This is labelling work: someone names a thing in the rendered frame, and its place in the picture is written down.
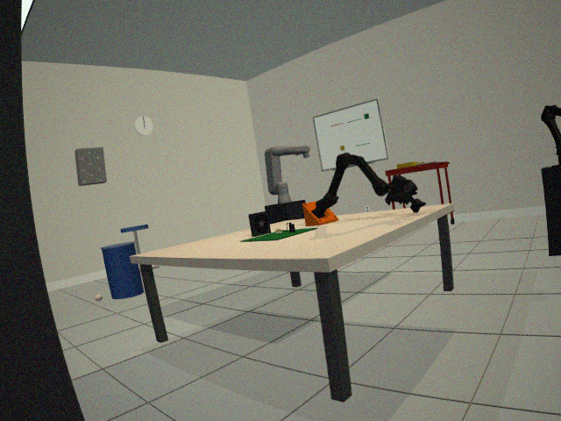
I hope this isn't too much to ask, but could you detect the green circuit board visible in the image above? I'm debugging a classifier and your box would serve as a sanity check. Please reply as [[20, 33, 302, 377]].
[[240, 228, 318, 242]]

